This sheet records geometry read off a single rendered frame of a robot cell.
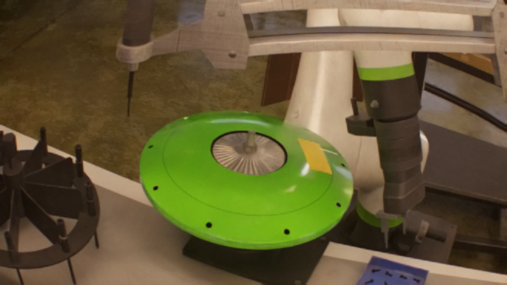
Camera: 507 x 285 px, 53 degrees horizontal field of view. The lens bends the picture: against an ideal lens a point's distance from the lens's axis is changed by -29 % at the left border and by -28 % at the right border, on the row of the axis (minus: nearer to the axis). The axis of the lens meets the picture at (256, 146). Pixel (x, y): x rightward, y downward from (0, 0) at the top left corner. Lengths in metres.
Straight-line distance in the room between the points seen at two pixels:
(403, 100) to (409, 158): 0.09
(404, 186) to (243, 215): 0.23
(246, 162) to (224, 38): 0.28
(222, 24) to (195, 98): 2.57
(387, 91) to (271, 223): 0.23
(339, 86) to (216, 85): 2.24
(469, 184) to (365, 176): 1.47
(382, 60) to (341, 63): 0.34
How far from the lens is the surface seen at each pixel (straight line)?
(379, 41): 0.70
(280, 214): 0.88
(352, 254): 1.08
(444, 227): 1.40
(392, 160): 0.89
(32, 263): 0.88
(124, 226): 1.07
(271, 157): 0.95
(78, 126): 3.04
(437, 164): 2.63
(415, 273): 1.06
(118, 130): 2.99
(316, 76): 1.16
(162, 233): 1.06
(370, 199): 1.21
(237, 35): 0.70
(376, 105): 0.86
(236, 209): 0.87
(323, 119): 1.14
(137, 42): 0.73
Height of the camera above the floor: 1.62
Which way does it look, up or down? 33 degrees down
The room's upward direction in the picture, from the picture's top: 9 degrees clockwise
